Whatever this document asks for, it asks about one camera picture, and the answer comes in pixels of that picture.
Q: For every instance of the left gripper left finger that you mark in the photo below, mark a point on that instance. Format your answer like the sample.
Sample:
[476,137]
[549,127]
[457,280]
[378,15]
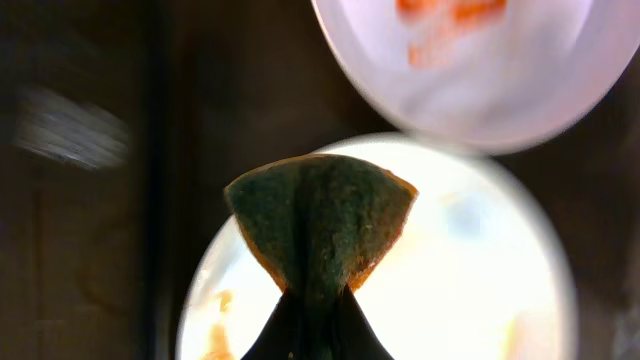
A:
[281,337]

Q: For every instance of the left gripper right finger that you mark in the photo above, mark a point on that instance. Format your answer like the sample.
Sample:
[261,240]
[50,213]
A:
[353,338]

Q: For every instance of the orange green scrub sponge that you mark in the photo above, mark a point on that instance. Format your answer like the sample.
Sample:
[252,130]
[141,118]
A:
[316,224]

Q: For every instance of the pale blue plate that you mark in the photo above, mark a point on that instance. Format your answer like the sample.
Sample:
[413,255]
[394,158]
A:
[478,273]

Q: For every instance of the white plate top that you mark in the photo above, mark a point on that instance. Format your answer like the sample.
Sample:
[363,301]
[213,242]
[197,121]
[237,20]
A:
[496,76]

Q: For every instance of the brown serving tray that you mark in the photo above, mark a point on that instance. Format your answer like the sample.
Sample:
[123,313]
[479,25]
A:
[254,81]

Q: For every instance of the black water tray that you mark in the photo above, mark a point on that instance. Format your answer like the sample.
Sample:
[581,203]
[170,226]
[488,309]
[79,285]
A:
[74,82]

